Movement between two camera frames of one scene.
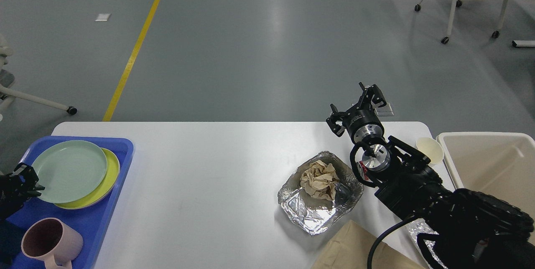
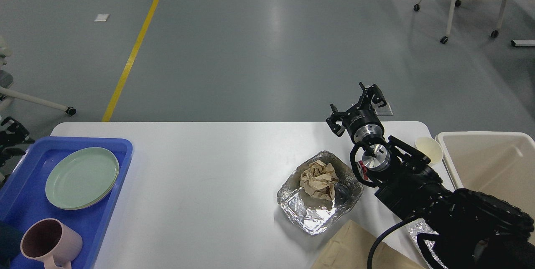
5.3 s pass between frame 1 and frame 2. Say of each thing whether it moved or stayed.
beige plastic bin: stayed
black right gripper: stayed
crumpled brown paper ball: stayed
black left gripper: moved
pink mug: stayed
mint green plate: moved
